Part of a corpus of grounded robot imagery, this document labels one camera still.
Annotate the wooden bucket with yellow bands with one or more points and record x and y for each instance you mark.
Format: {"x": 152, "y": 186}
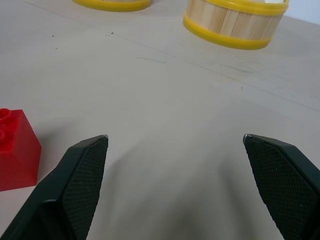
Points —
{"x": 232, "y": 22}
{"x": 112, "y": 4}

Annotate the red toy building brick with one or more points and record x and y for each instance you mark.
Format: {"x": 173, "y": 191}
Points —
{"x": 15, "y": 155}

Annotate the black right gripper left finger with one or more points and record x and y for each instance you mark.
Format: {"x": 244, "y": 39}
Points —
{"x": 75, "y": 190}

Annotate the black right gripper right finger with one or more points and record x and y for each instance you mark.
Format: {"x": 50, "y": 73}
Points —
{"x": 282, "y": 185}

